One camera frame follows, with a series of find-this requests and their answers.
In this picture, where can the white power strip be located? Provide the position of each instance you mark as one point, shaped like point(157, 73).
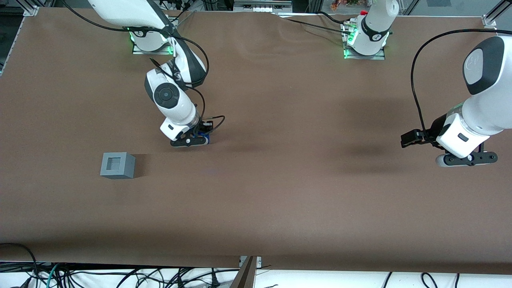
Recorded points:
point(262, 5)

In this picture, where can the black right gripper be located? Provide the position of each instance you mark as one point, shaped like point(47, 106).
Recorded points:
point(204, 127)

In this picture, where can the aluminium profile beam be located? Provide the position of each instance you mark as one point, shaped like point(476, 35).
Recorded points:
point(244, 275)

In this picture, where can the gray square base block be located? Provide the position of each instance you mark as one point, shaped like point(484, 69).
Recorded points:
point(118, 166)

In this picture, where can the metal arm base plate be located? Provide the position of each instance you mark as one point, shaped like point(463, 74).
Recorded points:
point(154, 51)
point(364, 57)

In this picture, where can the metal corner bracket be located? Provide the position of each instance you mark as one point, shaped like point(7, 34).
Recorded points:
point(31, 10)
point(489, 20)

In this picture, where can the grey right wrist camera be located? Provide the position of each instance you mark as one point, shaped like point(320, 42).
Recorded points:
point(184, 142)

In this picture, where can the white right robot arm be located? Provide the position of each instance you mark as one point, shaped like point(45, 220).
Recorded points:
point(172, 100)

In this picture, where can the brown table cover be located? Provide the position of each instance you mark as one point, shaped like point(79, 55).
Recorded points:
point(280, 200)

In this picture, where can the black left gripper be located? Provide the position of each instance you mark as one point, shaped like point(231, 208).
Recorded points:
point(436, 127)

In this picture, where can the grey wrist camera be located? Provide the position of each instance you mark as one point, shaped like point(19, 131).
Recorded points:
point(466, 159)
point(184, 142)

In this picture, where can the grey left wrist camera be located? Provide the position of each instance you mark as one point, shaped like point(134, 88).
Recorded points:
point(466, 159)

